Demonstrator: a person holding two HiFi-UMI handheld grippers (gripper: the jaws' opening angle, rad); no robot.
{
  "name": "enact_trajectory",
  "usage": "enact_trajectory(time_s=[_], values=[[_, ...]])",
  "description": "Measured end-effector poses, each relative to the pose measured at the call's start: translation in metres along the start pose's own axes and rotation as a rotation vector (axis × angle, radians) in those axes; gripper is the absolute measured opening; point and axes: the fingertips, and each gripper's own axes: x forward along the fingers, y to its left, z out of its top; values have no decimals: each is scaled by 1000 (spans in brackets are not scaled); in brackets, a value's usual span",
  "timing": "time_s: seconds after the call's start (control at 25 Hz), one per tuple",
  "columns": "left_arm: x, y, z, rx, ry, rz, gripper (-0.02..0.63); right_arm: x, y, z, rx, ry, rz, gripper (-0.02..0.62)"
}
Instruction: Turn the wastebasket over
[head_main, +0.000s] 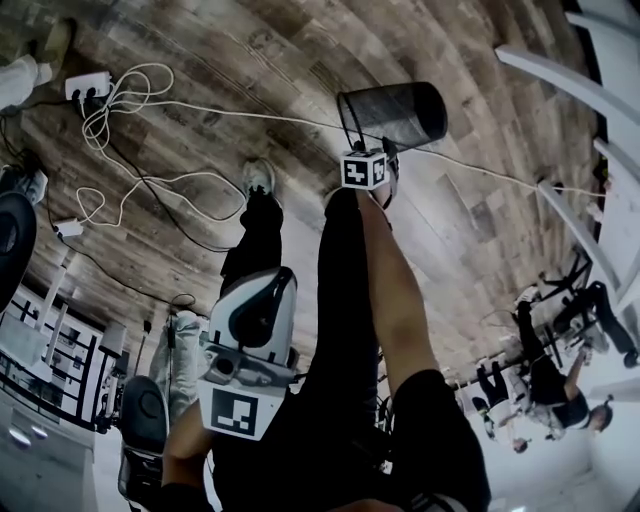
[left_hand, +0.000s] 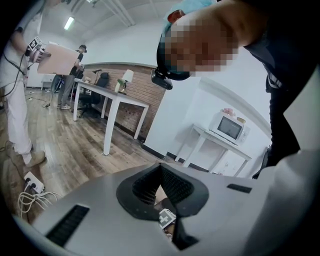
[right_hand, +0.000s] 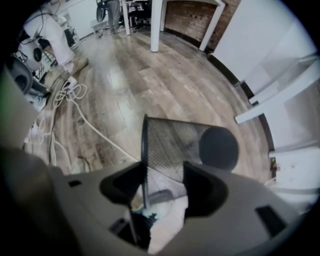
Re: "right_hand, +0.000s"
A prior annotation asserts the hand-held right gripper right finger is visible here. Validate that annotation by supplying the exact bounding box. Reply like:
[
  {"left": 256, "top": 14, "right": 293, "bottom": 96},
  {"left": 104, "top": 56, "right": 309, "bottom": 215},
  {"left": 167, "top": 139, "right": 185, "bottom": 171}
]
[{"left": 147, "top": 161, "right": 305, "bottom": 256}]

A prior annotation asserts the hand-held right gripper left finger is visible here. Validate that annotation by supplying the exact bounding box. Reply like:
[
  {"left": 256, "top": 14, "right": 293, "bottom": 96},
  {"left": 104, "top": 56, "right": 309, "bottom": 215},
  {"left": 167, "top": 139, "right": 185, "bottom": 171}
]
[{"left": 49, "top": 161, "right": 151, "bottom": 256}]

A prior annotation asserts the black mesh wastebasket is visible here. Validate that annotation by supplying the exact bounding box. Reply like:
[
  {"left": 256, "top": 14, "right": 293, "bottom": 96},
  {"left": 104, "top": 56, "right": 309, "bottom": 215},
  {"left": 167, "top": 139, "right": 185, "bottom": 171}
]
[{"left": 129, "top": 114, "right": 240, "bottom": 251}]

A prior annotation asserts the white plastic bag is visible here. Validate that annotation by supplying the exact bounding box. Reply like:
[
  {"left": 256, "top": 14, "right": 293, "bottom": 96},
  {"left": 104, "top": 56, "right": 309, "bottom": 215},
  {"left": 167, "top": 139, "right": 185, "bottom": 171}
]
[{"left": 147, "top": 193, "right": 189, "bottom": 253}]

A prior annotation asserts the white power strip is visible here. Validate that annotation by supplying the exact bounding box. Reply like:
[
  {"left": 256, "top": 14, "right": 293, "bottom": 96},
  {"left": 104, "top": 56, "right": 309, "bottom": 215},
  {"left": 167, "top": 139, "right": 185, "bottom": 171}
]
[{"left": 65, "top": 75, "right": 78, "bottom": 88}]

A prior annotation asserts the brown cardboard piece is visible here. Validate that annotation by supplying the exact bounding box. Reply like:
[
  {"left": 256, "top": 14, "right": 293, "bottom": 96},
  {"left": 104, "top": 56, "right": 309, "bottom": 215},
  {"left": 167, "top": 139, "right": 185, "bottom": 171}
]
[{"left": 71, "top": 57, "right": 90, "bottom": 75}]

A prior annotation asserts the grey office chair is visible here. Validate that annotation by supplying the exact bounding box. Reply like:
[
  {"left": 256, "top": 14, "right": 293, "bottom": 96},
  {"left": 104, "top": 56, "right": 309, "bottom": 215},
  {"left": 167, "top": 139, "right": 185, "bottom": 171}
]
[{"left": 8, "top": 54, "right": 50, "bottom": 99}]

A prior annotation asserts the white shelf unit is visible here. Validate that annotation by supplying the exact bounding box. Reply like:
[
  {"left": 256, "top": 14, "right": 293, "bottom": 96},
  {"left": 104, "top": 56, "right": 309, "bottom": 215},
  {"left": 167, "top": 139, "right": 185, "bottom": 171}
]
[{"left": 211, "top": 0, "right": 320, "bottom": 201}]

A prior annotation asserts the white table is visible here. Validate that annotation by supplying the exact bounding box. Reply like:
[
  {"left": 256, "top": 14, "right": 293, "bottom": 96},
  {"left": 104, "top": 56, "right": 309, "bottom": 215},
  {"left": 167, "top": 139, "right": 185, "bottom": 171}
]
[{"left": 149, "top": 0, "right": 226, "bottom": 54}]

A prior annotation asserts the black round fan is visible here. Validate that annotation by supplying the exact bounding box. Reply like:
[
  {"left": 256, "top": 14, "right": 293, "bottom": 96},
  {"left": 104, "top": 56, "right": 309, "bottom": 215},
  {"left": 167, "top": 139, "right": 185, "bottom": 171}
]
[{"left": 96, "top": 0, "right": 109, "bottom": 24}]

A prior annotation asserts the black office chair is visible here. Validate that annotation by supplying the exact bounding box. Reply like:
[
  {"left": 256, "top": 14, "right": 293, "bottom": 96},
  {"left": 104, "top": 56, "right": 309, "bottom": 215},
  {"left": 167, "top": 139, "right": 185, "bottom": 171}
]
[{"left": 126, "top": 0, "right": 151, "bottom": 32}]

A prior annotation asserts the thin white cable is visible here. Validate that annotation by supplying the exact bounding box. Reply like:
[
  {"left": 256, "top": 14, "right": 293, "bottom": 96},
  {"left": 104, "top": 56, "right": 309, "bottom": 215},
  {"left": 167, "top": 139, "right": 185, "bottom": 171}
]
[{"left": 31, "top": 116, "right": 66, "bottom": 167}]

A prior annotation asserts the thick white cable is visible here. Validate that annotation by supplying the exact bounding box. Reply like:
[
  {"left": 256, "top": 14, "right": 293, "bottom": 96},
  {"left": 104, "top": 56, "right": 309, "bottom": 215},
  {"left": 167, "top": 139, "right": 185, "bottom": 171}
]
[{"left": 53, "top": 83, "right": 140, "bottom": 163}]

